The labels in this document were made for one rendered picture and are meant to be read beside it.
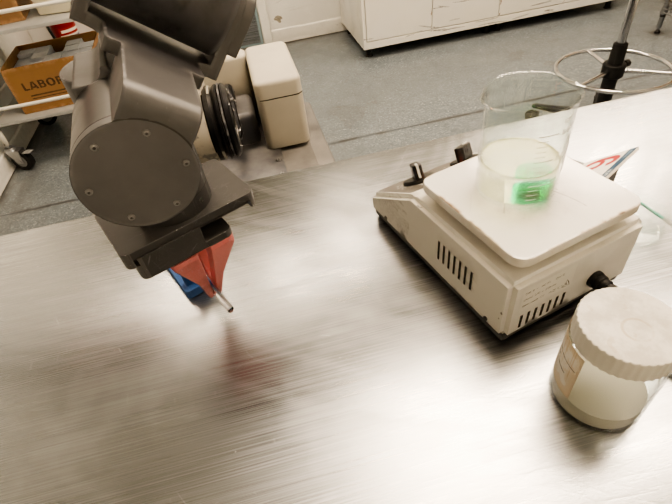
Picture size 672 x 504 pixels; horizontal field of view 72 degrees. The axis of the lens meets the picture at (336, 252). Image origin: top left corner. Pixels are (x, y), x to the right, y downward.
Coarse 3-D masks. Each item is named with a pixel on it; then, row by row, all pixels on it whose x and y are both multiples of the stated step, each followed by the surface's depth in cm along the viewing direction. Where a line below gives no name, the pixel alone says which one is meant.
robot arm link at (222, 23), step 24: (96, 0) 24; (120, 0) 23; (144, 0) 24; (168, 0) 24; (192, 0) 24; (216, 0) 25; (240, 0) 25; (144, 24) 25; (168, 24) 25; (192, 24) 25; (216, 24) 25; (216, 48) 27
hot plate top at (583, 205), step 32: (448, 192) 37; (576, 192) 35; (608, 192) 35; (480, 224) 34; (512, 224) 33; (544, 224) 33; (576, 224) 33; (608, 224) 33; (512, 256) 31; (544, 256) 31
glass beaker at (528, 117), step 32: (480, 96) 31; (512, 96) 34; (544, 96) 34; (576, 96) 31; (512, 128) 30; (544, 128) 30; (480, 160) 34; (512, 160) 32; (544, 160) 31; (480, 192) 36; (512, 192) 33; (544, 192) 33
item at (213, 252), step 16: (208, 224) 35; (224, 224) 35; (176, 240) 32; (192, 240) 33; (208, 240) 34; (224, 240) 34; (144, 256) 31; (160, 256) 32; (176, 256) 32; (208, 256) 36; (224, 256) 36; (144, 272) 32; (160, 272) 32; (208, 272) 40
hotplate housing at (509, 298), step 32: (384, 192) 46; (416, 192) 41; (416, 224) 41; (448, 224) 37; (640, 224) 35; (448, 256) 38; (480, 256) 34; (576, 256) 34; (608, 256) 35; (480, 288) 35; (512, 288) 32; (544, 288) 33; (576, 288) 36; (512, 320) 34
